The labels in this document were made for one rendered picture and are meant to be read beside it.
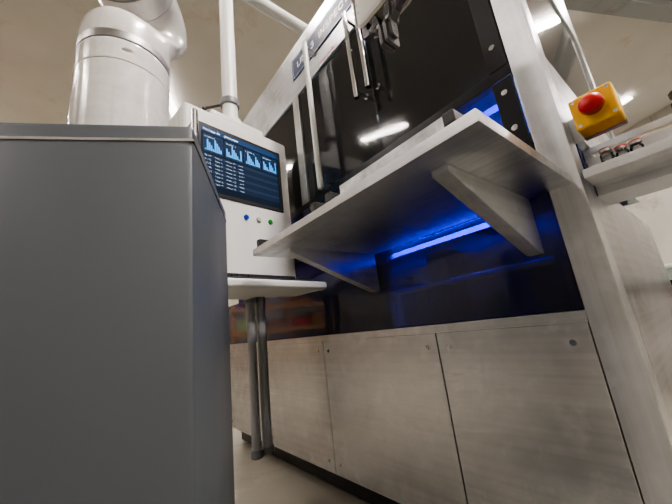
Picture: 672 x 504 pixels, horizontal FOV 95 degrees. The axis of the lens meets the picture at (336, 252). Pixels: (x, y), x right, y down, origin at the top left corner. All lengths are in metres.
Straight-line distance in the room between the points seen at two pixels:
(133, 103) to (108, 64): 0.06
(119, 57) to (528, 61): 0.83
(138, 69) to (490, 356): 0.89
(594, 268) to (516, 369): 0.27
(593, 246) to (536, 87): 0.38
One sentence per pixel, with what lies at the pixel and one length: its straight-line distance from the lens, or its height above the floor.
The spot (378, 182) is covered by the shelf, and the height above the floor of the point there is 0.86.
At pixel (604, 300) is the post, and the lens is 0.79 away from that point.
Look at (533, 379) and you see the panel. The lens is 0.85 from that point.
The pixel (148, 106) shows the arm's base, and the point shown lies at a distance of 0.54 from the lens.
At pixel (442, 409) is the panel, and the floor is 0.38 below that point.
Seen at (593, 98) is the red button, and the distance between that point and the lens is 0.83.
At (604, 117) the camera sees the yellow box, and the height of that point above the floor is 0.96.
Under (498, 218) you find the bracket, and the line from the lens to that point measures 0.66.
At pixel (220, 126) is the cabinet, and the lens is 1.48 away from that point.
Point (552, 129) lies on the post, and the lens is 0.87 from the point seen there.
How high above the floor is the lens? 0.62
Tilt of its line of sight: 14 degrees up
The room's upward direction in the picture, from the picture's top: 7 degrees counter-clockwise
